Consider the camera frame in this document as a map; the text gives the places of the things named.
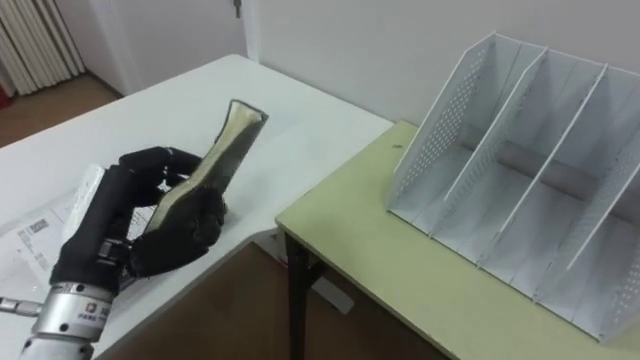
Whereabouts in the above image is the dark covered book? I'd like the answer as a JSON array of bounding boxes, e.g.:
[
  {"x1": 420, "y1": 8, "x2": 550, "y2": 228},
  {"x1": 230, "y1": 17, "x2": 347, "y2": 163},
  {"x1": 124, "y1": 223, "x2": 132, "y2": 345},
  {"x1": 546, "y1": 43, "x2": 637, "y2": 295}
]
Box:
[{"x1": 143, "y1": 98, "x2": 270, "y2": 236}]

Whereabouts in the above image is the pale green desk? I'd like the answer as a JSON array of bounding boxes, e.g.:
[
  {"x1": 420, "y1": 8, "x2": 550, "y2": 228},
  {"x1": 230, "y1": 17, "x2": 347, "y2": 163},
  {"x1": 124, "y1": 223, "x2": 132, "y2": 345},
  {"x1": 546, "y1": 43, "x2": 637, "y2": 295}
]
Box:
[{"x1": 274, "y1": 119, "x2": 640, "y2": 360}]

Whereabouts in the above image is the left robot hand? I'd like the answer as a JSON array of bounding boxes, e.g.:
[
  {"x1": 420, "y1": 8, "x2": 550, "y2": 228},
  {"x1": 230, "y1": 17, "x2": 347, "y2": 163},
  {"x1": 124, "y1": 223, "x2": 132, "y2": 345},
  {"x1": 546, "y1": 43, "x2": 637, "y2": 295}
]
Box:
[{"x1": 48, "y1": 145, "x2": 229, "y2": 296}]

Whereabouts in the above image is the white perforated file rack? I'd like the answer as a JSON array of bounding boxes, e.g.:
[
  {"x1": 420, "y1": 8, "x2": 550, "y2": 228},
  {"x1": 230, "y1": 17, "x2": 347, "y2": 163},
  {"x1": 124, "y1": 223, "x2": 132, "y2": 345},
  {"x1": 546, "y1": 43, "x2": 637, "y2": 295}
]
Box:
[{"x1": 387, "y1": 31, "x2": 640, "y2": 344}]

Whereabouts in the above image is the white printed paper sheet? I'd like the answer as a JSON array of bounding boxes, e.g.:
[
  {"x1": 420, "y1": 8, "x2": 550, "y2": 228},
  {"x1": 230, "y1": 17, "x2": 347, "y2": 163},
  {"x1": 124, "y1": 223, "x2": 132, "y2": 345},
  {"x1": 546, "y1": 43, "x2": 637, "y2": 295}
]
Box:
[{"x1": 0, "y1": 189, "x2": 156, "y2": 291}]

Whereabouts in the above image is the white table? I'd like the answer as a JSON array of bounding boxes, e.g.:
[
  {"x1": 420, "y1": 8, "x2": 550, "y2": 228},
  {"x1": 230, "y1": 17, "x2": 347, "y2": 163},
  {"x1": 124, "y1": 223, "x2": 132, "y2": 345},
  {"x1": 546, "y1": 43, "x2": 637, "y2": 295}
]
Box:
[{"x1": 0, "y1": 53, "x2": 395, "y2": 360}]

